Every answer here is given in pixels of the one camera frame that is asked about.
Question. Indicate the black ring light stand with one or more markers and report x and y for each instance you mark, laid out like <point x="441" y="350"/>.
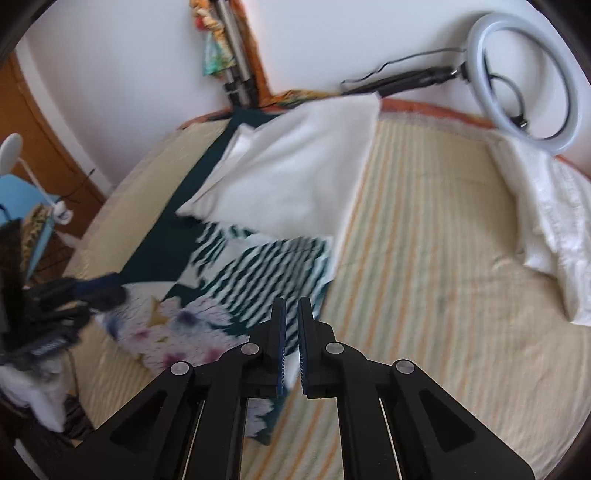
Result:
<point x="412" y="80"/>

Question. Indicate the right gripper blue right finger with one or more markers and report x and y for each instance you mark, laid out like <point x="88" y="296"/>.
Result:
<point x="395" y="421"/>

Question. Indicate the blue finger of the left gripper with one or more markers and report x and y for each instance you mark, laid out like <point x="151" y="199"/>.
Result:
<point x="103" y="293"/>

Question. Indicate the white crumpled shirt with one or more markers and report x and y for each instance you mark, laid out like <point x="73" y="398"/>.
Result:
<point x="553" y="202"/>

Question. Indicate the green cream tree print t-shirt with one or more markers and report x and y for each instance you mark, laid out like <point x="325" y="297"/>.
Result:
<point x="262" y="215"/>

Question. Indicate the white gloved left hand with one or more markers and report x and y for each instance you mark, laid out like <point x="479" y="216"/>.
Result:
<point x="43" y="392"/>

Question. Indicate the white ring light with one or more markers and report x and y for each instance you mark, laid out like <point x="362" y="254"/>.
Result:
<point x="527" y="81"/>

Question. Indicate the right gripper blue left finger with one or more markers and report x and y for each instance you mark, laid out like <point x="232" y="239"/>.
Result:
<point x="188" y="422"/>

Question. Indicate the silver folded tripod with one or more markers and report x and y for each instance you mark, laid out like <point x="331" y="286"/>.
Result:
<point x="240" y="85"/>

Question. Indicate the colourful orange scarf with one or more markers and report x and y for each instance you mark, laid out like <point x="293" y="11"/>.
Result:
<point x="217" y="56"/>

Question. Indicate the yellow striped bed blanket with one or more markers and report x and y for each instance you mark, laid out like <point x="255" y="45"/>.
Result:
<point x="427" y="276"/>

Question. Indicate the white desk lamp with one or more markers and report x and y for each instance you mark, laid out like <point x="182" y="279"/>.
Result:
<point x="12" y="163"/>

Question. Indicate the leopard print cloth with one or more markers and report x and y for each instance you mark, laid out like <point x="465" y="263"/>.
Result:
<point x="31" y="230"/>

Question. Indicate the blue ironing board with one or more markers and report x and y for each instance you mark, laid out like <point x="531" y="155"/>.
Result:
<point x="18" y="197"/>

